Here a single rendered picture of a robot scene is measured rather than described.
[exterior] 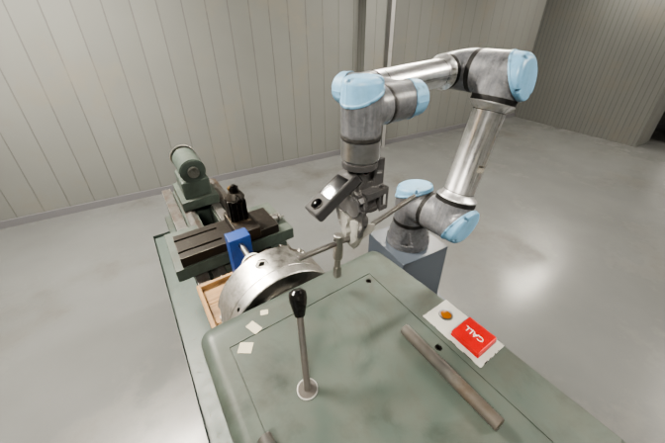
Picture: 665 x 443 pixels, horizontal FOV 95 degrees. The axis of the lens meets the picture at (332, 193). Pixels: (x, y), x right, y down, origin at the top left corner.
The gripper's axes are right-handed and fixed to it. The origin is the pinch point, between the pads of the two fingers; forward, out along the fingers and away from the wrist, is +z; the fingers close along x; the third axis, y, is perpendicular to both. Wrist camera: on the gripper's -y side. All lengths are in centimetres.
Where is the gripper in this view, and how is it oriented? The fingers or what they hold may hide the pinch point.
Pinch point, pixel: (349, 243)
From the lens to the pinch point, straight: 69.6
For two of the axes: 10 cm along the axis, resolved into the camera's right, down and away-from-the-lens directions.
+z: 0.1, 8.7, 5.0
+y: 8.2, -3.0, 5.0
